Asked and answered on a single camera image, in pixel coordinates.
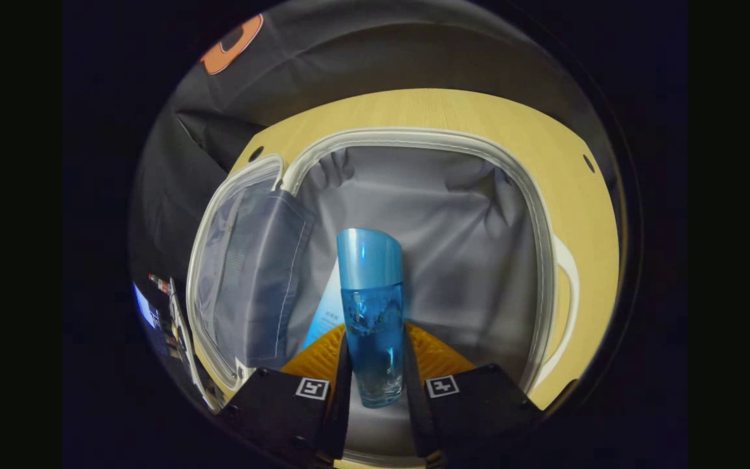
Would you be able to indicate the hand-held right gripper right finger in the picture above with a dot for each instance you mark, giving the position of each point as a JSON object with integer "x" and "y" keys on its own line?
{"x": 414, "y": 404}

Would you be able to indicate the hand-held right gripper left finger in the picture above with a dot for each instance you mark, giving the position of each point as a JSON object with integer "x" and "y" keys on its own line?
{"x": 342, "y": 404}

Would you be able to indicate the blue white skincare sachet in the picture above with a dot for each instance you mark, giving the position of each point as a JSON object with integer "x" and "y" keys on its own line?
{"x": 326, "y": 316}

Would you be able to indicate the blue green skincare bottle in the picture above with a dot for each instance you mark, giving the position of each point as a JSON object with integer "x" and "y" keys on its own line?
{"x": 372, "y": 312}

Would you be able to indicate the white suitcase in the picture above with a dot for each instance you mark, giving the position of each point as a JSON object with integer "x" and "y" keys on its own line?
{"x": 453, "y": 260}

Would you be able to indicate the computer monitor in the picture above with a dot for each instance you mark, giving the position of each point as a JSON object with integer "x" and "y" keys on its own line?
{"x": 146, "y": 306}

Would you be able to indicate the small red object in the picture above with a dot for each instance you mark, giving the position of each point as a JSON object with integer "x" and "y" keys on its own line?
{"x": 155, "y": 281}

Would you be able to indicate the black backdrop cloth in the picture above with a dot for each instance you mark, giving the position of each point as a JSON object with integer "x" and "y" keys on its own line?
{"x": 349, "y": 58}

